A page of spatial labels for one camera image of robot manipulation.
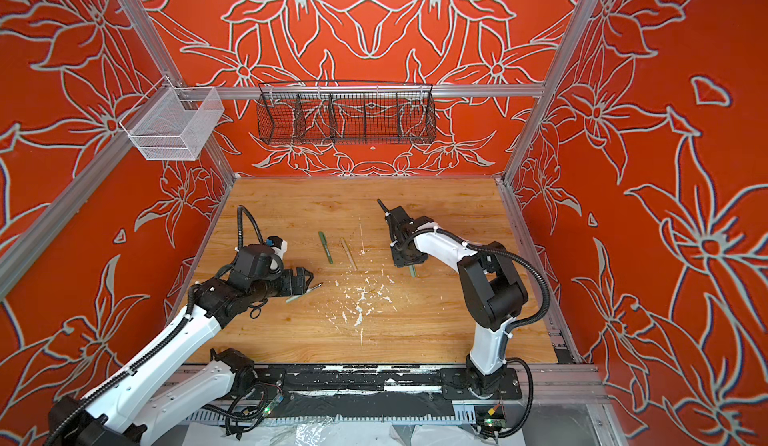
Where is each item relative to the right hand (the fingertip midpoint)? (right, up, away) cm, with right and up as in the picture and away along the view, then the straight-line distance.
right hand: (402, 257), depth 93 cm
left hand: (-29, -2, -14) cm, 32 cm away
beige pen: (-16, -1, +2) cm, 17 cm away
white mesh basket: (-72, +42, 0) cm, 83 cm away
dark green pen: (-23, -1, +3) cm, 24 cm away
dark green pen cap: (-27, +5, +8) cm, 28 cm away
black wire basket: (-22, +48, +8) cm, 54 cm away
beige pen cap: (-19, +4, +8) cm, 21 cm away
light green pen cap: (+4, -4, 0) cm, 6 cm away
